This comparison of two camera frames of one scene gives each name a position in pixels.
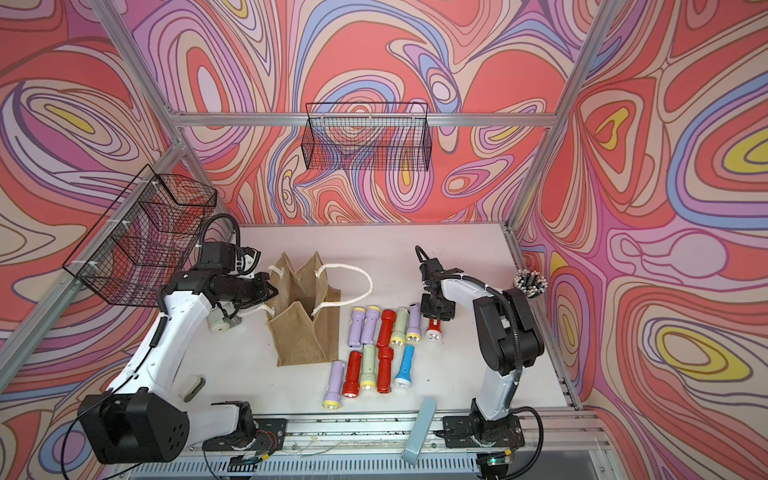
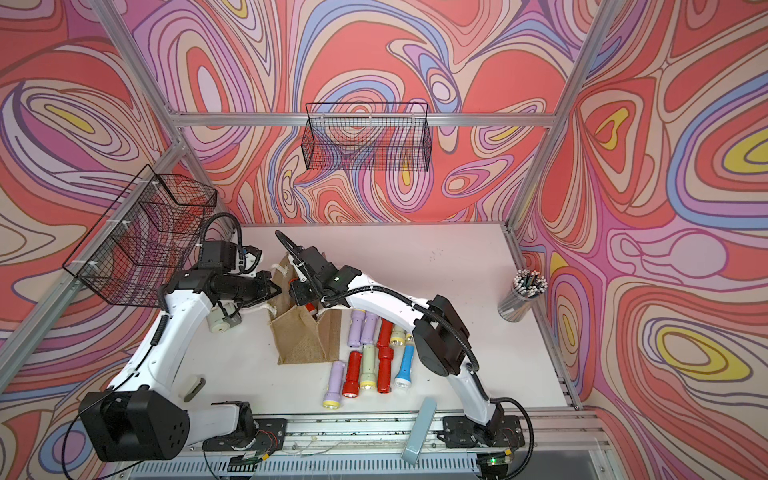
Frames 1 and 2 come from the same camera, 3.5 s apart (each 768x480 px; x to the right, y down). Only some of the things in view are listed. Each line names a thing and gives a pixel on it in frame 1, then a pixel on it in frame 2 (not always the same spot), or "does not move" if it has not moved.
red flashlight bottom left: [351, 386] does not move
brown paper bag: [305, 313] does not move
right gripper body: [438, 308] → [306, 292]
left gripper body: [249, 291] does not move
